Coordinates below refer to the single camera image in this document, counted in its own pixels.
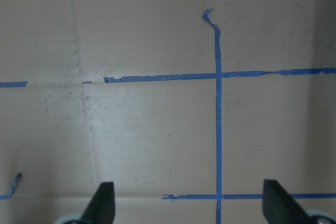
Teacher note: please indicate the brown paper table cover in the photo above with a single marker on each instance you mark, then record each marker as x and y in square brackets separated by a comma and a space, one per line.
[186, 105]

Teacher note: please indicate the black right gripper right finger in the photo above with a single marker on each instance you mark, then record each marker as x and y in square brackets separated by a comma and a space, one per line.
[279, 207]

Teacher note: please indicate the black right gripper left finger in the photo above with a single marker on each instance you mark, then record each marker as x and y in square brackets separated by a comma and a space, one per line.
[101, 208]

